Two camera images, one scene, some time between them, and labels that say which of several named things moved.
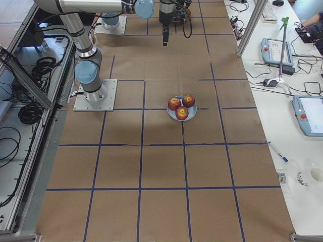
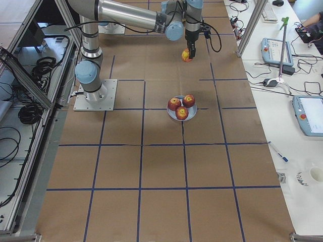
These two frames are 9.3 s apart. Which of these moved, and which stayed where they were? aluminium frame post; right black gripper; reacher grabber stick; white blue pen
Moved: right black gripper
Stayed: aluminium frame post; reacher grabber stick; white blue pen
